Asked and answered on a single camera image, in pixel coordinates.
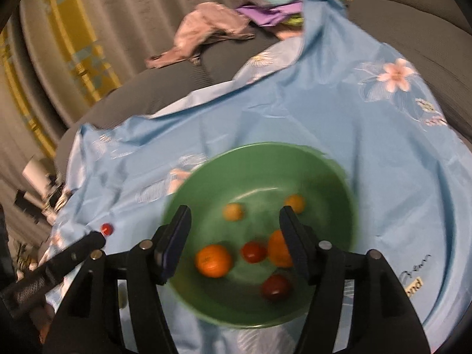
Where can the large cherry tomato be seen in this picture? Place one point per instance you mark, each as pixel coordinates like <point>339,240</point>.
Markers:
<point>253,252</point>
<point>276,287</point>

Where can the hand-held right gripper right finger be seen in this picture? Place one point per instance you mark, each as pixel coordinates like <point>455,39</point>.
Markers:
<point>295,245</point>

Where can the white lampshade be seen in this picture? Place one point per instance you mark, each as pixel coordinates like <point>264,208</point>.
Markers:
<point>35,175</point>

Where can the green plastic bowl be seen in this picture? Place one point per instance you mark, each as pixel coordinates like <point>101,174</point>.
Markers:
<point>258,169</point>

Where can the small orange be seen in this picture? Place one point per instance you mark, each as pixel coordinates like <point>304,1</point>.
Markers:
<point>214,260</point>

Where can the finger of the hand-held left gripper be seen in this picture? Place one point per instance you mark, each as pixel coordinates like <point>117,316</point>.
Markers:
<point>79,249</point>

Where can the small cherry tomato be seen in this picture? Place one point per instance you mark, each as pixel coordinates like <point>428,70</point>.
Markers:
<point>107,228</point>

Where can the grey sofa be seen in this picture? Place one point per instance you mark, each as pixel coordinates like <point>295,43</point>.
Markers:
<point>405,14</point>

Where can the purple cloth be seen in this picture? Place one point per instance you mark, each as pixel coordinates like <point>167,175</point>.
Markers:
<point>271,11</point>

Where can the large orange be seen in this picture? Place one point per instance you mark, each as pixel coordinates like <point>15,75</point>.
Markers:
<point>281,249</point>

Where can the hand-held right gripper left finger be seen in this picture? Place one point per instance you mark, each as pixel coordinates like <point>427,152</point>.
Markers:
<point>177,245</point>

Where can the brown longan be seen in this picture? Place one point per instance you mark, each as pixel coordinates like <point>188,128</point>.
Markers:
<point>233,212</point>
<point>295,203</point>

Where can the pink cloth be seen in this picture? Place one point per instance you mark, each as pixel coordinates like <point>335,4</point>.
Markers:
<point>206,31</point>

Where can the blue floral cloth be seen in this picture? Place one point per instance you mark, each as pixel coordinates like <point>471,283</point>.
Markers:
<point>332,118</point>

